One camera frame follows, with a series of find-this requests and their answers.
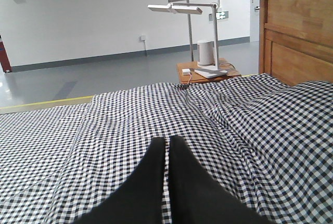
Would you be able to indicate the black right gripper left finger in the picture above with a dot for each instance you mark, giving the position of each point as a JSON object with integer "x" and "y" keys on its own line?
{"x": 139, "y": 198}

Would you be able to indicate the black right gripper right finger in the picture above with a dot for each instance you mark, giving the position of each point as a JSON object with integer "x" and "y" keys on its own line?
{"x": 196, "y": 197}

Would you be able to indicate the black white checkered bed sheet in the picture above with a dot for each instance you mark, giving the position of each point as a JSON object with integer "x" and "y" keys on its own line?
{"x": 266, "y": 143}

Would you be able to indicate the small white power adapter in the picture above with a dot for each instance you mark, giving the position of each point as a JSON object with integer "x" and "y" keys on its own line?
{"x": 186, "y": 72}

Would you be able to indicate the wooden nightstand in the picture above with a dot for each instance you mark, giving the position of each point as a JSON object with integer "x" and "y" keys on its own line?
{"x": 206, "y": 74}

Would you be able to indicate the white cylindrical speaker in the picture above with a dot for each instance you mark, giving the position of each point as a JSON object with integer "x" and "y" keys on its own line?
{"x": 205, "y": 52}

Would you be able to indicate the wooden headboard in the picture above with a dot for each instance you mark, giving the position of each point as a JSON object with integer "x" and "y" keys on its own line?
{"x": 295, "y": 42}

